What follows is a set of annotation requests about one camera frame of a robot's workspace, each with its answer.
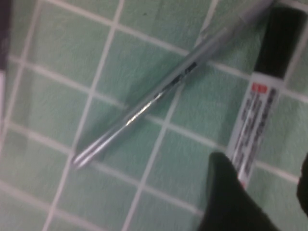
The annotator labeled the silver transparent gel pen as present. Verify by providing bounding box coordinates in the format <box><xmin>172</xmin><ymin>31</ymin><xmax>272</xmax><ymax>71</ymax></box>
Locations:
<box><xmin>72</xmin><ymin>0</ymin><xmax>276</xmax><ymax>169</ymax></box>

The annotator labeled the brochure with black band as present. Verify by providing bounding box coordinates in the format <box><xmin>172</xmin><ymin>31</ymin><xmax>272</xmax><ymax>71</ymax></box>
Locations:
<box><xmin>0</xmin><ymin>0</ymin><xmax>12</xmax><ymax>135</ymax></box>

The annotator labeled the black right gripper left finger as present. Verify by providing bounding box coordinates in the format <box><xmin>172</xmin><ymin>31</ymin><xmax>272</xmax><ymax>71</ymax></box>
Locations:
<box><xmin>198</xmin><ymin>152</ymin><xmax>282</xmax><ymax>231</ymax></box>

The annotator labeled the black capped white marker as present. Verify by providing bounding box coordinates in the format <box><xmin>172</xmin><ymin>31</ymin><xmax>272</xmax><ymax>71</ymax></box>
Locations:
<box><xmin>227</xmin><ymin>6</ymin><xmax>307</xmax><ymax>190</ymax></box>

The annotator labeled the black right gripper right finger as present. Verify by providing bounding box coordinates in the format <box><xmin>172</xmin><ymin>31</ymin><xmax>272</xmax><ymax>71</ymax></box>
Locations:
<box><xmin>296</xmin><ymin>153</ymin><xmax>308</xmax><ymax>215</ymax></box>

